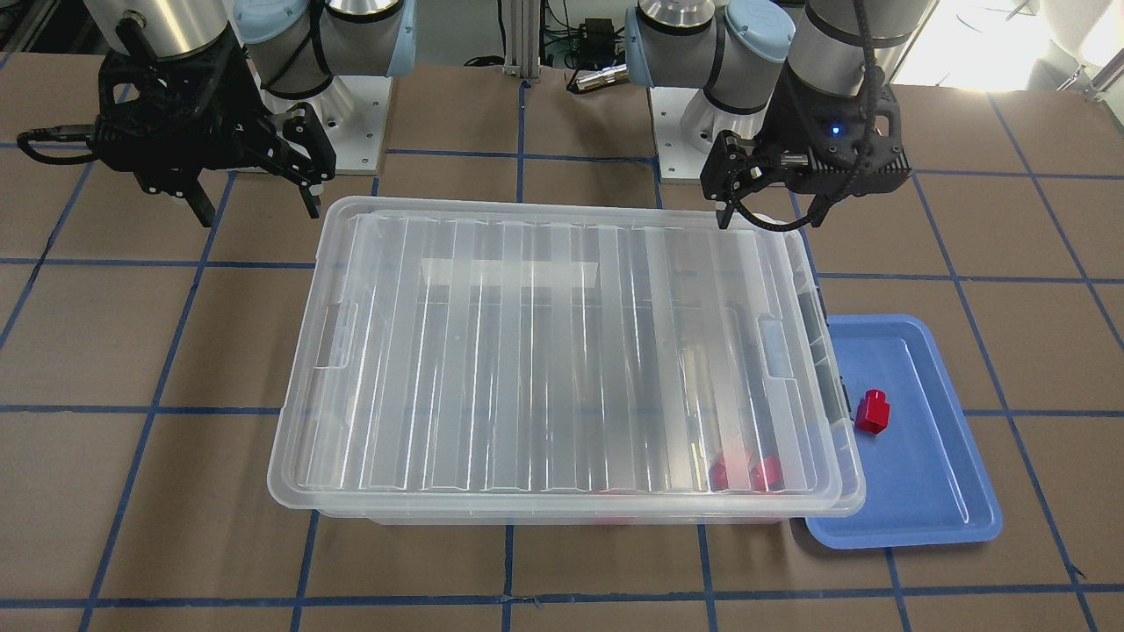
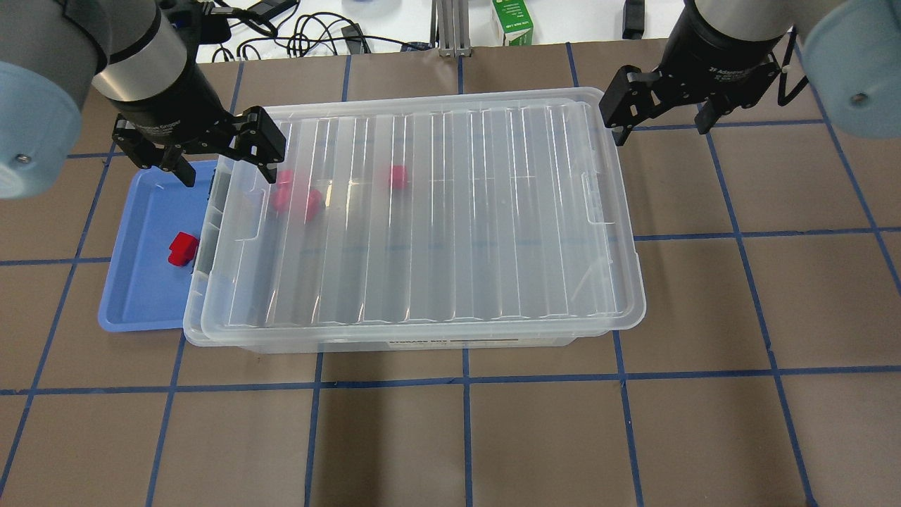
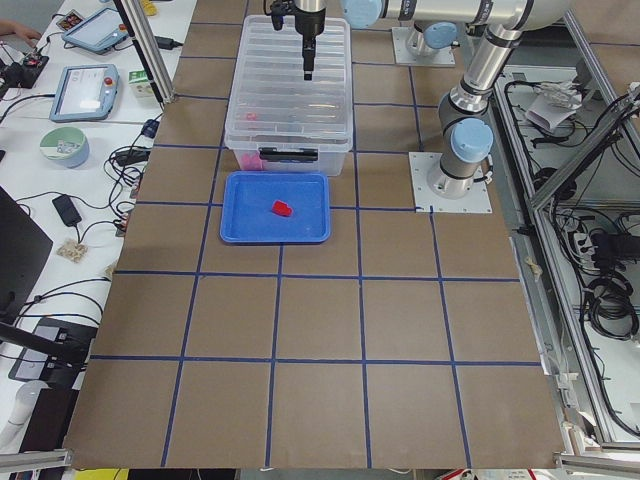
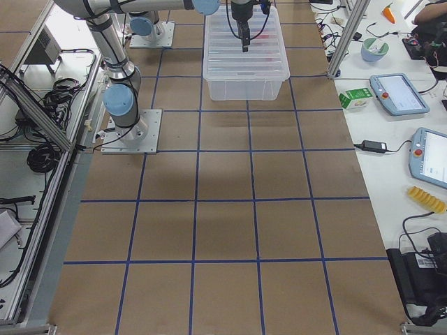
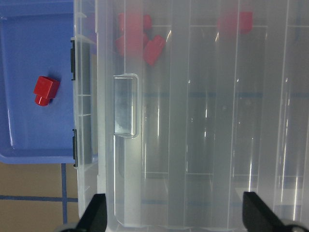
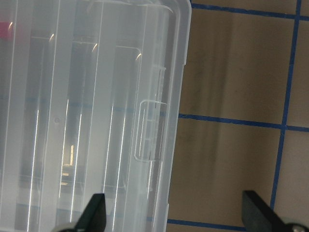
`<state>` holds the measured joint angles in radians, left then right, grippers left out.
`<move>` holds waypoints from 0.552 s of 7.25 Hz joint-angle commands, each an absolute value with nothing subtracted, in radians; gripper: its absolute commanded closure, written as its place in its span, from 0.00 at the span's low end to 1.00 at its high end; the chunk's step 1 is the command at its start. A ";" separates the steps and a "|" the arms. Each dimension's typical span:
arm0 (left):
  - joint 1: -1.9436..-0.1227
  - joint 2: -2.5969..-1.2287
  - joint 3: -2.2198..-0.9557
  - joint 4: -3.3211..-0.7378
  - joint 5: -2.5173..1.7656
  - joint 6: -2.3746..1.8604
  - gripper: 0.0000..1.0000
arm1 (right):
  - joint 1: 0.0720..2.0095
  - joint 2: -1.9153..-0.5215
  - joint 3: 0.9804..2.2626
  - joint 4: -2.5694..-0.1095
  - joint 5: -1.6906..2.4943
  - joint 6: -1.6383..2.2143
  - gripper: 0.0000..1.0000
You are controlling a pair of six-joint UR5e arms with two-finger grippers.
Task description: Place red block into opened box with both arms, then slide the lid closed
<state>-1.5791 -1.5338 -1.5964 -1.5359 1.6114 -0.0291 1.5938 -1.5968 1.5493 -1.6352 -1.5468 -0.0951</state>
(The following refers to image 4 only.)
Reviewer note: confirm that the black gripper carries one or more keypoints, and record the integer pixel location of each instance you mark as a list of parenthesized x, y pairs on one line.
[(239, 10)]

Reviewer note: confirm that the clear plastic box lid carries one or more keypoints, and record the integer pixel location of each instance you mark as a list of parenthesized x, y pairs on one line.
[(226, 57)]

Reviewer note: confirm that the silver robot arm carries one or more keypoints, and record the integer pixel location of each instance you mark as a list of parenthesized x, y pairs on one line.
[(121, 97), (147, 24)]

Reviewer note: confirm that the clear plastic storage box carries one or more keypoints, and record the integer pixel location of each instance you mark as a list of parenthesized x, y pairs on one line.
[(234, 90)]

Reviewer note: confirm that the green blue bowl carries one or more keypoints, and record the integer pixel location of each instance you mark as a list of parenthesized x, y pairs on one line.
[(373, 49)]

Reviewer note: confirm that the green white carton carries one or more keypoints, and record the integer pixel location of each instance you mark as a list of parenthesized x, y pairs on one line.
[(355, 98)]

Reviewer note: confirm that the orange toy carrot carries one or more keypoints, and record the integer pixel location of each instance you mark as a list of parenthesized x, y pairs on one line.
[(388, 13)]

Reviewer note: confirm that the teach pendant far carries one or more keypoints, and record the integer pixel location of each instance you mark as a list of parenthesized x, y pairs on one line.
[(397, 95)]

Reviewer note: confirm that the teach pendant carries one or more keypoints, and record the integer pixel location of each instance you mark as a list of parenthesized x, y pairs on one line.
[(427, 158), (397, 95)]

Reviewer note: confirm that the black power adapter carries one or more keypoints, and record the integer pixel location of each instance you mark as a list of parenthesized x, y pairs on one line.
[(374, 146)]

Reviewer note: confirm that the teach pendant near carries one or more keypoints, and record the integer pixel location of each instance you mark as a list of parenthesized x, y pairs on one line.
[(427, 158)]

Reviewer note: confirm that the yellow toy corn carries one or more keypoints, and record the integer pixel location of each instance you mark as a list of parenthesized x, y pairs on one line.
[(427, 200)]

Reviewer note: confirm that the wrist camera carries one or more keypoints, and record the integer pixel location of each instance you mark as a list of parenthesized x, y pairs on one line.
[(265, 6)]

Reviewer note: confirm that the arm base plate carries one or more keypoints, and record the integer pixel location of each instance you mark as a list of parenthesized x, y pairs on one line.
[(139, 42), (142, 138)]

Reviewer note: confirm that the aluminium frame post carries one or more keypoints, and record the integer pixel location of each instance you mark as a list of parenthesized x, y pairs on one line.
[(352, 24)]

